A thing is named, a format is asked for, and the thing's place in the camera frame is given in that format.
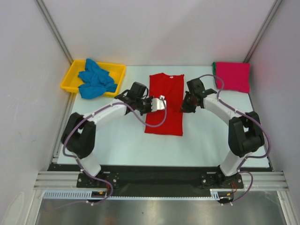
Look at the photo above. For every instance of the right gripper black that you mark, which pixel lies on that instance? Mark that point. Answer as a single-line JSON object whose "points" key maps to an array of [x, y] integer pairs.
{"points": [[184, 108]]}

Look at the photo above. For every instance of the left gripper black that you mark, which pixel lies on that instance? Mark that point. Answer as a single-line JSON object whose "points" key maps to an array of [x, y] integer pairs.
{"points": [[149, 101]]}

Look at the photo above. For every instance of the red t shirt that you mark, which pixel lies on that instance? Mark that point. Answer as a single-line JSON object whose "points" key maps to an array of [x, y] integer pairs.
{"points": [[172, 88]]}

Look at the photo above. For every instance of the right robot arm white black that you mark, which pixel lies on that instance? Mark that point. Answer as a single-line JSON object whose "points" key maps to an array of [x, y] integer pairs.
{"points": [[245, 133]]}

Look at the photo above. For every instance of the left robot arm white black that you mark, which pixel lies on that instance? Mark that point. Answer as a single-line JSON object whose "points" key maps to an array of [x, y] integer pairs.
{"points": [[78, 138]]}

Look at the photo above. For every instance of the blue t shirt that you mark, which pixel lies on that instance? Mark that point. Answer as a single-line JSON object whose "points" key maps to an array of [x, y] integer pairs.
{"points": [[96, 81]]}

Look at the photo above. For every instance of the folded magenta t shirt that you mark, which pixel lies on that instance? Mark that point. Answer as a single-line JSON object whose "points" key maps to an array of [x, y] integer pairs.
{"points": [[232, 76]]}

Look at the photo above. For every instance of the yellow plastic tray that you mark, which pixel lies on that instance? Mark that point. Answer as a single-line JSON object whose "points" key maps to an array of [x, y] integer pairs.
{"points": [[71, 81]]}

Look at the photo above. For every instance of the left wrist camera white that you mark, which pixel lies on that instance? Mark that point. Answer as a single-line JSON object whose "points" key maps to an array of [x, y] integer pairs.
{"points": [[158, 104]]}

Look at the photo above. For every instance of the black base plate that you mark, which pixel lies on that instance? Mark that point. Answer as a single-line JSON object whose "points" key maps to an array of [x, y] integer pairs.
{"points": [[160, 181]]}

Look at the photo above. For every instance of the aluminium frame rail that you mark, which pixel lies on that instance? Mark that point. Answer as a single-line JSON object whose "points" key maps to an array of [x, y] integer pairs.
{"points": [[65, 176]]}

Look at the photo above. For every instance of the grey slotted cable duct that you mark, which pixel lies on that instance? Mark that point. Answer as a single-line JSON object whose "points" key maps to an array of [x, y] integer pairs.
{"points": [[95, 195]]}

